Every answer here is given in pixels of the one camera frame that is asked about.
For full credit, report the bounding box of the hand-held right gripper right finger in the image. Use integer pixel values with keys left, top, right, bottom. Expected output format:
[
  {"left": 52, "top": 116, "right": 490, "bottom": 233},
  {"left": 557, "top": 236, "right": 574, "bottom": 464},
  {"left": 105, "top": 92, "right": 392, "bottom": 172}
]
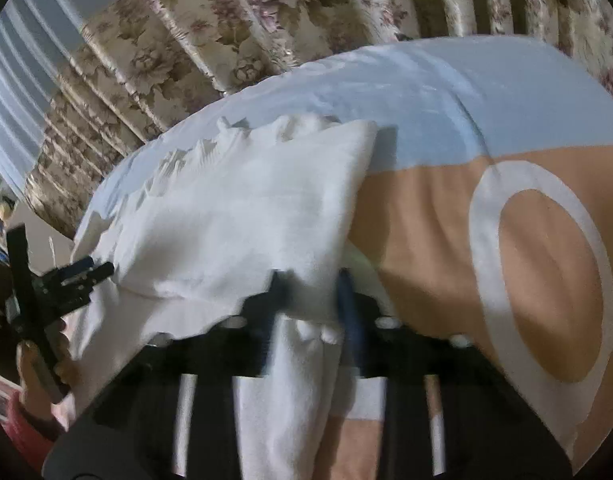
[{"left": 337, "top": 270, "right": 573, "bottom": 480}]

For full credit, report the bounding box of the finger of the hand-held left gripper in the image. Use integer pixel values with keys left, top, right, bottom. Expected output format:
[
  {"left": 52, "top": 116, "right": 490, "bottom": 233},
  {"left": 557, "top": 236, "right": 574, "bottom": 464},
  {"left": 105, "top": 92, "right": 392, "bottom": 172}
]
[
  {"left": 54, "top": 261, "right": 116, "bottom": 311},
  {"left": 45, "top": 255, "right": 95, "bottom": 283}
]

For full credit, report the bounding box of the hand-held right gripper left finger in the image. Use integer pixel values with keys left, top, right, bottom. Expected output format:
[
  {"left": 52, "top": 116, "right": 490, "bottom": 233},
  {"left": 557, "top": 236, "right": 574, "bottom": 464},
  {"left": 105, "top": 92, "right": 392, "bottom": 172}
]
[{"left": 44, "top": 270, "right": 293, "bottom": 480}]

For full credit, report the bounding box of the white garment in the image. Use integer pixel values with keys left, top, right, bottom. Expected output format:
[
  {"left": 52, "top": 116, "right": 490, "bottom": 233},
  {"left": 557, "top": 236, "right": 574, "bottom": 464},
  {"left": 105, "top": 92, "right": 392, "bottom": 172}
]
[{"left": 69, "top": 115, "right": 390, "bottom": 480}]

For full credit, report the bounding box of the person's left forearm pink sleeve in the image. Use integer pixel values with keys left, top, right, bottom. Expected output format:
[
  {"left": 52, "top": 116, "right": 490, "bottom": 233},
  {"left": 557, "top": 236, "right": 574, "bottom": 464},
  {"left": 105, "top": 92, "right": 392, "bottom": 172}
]
[{"left": 0, "top": 390, "right": 70, "bottom": 456}]

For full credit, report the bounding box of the person's left hand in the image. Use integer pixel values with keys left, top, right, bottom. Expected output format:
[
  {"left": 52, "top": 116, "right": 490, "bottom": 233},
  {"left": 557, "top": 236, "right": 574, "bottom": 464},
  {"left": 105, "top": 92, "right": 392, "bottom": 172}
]
[{"left": 15, "top": 316, "right": 80, "bottom": 413}]

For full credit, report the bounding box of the orange and blue printed bedsheet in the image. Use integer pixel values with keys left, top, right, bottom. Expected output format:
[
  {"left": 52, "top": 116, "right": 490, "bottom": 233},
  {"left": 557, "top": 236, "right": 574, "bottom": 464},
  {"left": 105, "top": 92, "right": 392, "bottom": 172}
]
[{"left": 71, "top": 35, "right": 613, "bottom": 480}]

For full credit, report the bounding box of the floral curtain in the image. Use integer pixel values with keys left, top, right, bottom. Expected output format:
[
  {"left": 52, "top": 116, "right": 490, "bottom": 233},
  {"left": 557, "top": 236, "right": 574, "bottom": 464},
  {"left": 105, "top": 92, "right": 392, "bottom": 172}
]
[{"left": 24, "top": 0, "right": 613, "bottom": 241}]

